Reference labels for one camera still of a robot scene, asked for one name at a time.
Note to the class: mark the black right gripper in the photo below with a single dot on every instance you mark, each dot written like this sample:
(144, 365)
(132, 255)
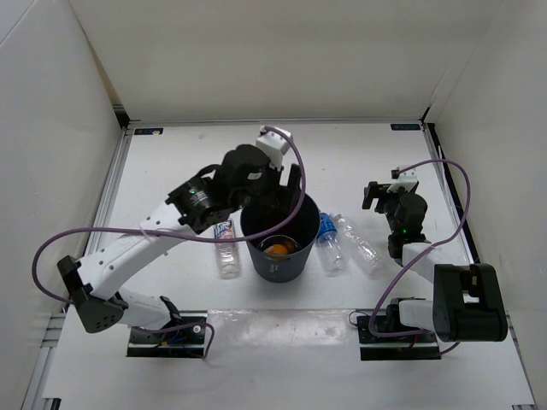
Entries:
(373, 191)

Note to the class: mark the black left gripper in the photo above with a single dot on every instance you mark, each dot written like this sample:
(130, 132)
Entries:
(279, 196)

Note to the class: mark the orange juice bottle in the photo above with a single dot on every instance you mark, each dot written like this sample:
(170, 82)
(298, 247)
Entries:
(280, 249)

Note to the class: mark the clear bottle white red label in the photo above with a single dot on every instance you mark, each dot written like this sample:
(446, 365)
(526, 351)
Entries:
(227, 256)

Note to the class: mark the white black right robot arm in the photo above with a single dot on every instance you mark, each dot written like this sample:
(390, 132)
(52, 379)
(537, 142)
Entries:
(410, 316)

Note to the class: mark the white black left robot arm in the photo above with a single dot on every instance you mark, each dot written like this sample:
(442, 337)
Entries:
(96, 282)

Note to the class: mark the dark grey plastic bin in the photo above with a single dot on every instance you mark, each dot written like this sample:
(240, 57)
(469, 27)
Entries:
(281, 256)

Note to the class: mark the clear unlabelled plastic bottle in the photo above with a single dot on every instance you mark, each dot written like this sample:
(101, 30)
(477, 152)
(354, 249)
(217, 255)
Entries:
(358, 246)

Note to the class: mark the dark logo sticker right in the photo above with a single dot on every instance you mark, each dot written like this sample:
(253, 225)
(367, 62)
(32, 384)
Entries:
(405, 127)

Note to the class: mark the dark logo sticker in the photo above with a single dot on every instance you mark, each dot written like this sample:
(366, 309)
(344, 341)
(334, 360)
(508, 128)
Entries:
(405, 127)
(148, 131)

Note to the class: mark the clear bottle blue label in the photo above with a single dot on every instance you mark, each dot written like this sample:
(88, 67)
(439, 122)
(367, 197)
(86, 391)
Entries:
(331, 253)

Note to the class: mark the dark logo sticker left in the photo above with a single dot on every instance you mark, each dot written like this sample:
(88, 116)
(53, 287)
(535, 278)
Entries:
(148, 131)

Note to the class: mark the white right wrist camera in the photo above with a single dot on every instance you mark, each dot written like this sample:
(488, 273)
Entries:
(404, 181)

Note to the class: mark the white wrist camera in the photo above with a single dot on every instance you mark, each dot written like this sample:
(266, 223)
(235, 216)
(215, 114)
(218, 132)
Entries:
(273, 142)
(404, 181)

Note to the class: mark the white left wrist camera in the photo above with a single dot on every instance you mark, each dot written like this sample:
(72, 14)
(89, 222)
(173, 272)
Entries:
(273, 142)

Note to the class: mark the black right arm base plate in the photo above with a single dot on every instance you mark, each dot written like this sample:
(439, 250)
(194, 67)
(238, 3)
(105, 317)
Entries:
(416, 347)

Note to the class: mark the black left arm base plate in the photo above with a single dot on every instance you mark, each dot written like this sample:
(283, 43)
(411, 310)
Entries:
(191, 342)

